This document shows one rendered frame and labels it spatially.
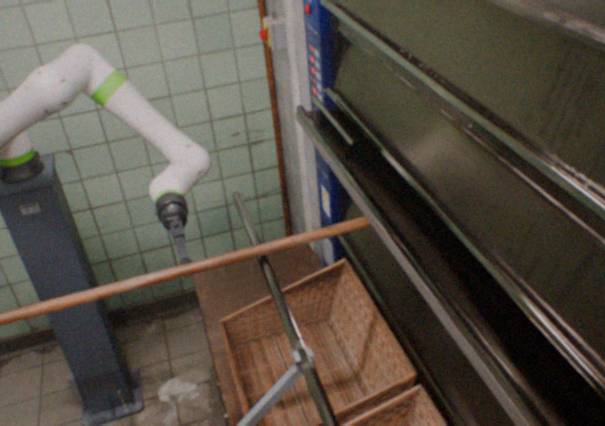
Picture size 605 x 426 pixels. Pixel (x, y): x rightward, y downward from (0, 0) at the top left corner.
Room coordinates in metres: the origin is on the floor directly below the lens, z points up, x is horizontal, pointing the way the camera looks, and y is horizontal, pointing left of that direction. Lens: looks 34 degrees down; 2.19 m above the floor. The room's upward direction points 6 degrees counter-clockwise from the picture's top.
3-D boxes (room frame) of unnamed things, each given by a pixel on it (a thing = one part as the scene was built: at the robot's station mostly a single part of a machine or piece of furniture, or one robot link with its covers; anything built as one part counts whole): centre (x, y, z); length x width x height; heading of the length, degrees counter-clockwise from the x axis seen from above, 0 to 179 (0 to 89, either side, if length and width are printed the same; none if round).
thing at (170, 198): (1.54, 0.39, 1.19); 0.12 x 0.06 x 0.09; 104
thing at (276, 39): (2.27, 0.03, 1.46); 0.10 x 0.07 x 0.10; 14
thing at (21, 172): (1.91, 0.96, 1.23); 0.26 x 0.15 x 0.06; 15
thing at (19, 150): (1.84, 0.95, 1.36); 0.16 x 0.13 x 0.19; 164
